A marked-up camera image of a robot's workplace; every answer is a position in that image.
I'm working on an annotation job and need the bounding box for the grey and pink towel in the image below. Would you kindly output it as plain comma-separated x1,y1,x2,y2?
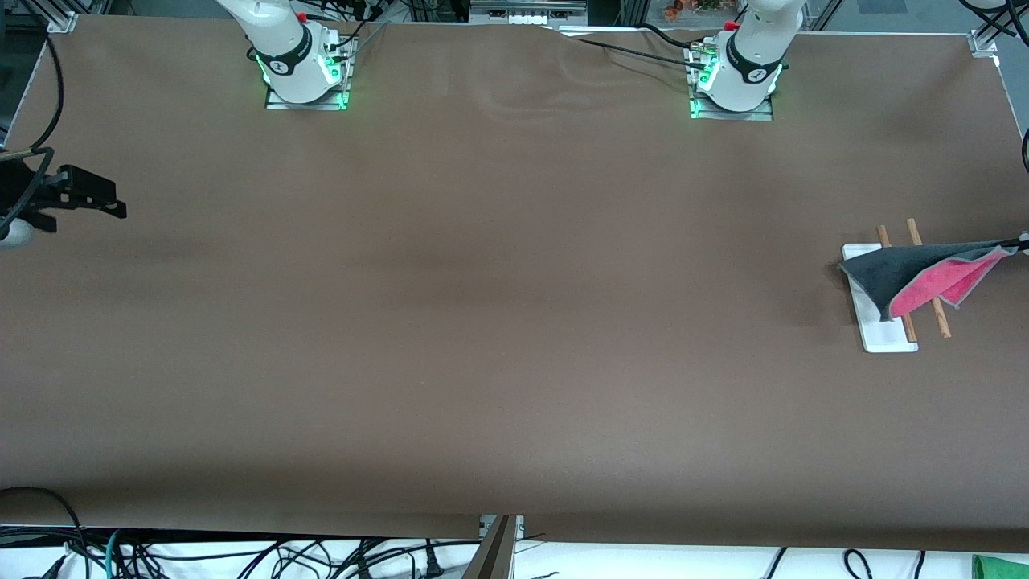
838,239,1020,322

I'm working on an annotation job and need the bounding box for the white rack base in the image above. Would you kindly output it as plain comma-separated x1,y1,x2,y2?
842,243,919,353

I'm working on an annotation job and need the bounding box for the green cloth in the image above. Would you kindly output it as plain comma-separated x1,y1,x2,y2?
971,553,1029,579

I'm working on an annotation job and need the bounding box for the white power strip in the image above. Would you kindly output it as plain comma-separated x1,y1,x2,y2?
470,0,588,25

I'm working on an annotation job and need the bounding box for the brown table leg beam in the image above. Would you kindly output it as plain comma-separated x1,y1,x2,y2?
465,515,517,579

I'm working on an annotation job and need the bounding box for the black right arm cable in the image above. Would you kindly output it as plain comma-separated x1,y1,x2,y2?
0,32,65,218

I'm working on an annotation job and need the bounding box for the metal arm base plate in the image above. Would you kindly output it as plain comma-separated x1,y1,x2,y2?
265,36,352,112
689,44,775,121

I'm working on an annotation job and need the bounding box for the thick black floor cable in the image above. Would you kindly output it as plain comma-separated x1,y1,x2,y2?
0,487,88,564

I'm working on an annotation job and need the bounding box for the black base cable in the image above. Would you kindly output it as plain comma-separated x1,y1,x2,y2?
326,0,387,61

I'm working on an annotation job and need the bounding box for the short black table cable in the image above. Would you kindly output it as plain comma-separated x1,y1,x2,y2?
639,23,716,51

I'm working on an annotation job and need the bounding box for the long black table cable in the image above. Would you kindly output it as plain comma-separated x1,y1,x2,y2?
555,28,708,72

